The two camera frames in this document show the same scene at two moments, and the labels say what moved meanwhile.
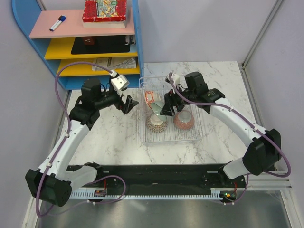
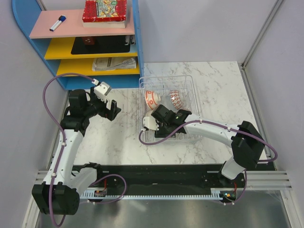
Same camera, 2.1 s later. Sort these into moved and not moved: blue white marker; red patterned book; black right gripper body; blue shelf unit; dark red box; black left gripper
Moved: black left gripper; black right gripper body
Not moved: blue shelf unit; red patterned book; dark red box; blue white marker
